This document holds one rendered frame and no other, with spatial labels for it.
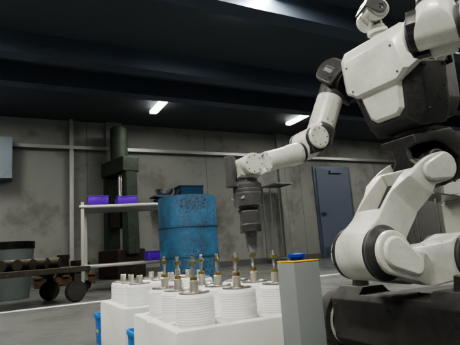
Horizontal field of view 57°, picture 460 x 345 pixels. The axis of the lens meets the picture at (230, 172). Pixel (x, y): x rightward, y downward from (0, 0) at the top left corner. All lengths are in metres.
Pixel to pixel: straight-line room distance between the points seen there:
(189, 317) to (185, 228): 3.11
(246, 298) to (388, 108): 0.69
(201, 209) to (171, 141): 4.75
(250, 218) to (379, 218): 0.36
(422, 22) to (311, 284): 0.63
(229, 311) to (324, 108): 0.75
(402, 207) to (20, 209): 7.29
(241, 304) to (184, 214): 3.09
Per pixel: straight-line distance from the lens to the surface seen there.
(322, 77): 1.55
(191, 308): 1.05
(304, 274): 0.99
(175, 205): 4.17
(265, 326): 1.09
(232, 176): 1.27
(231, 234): 9.00
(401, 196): 1.26
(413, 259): 1.19
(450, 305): 1.16
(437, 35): 1.07
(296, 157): 1.37
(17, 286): 4.92
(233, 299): 1.09
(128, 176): 7.40
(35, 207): 8.08
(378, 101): 1.37
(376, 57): 1.37
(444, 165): 1.37
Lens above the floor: 0.35
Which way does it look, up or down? 10 degrees up
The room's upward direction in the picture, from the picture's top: 4 degrees counter-clockwise
